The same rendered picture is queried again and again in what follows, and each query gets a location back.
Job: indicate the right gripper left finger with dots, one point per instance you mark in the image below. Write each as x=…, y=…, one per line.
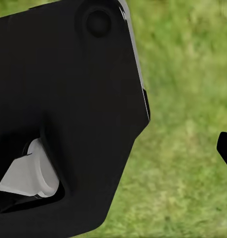
x=9, y=148

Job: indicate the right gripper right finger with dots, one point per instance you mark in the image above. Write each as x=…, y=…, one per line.
x=222, y=145

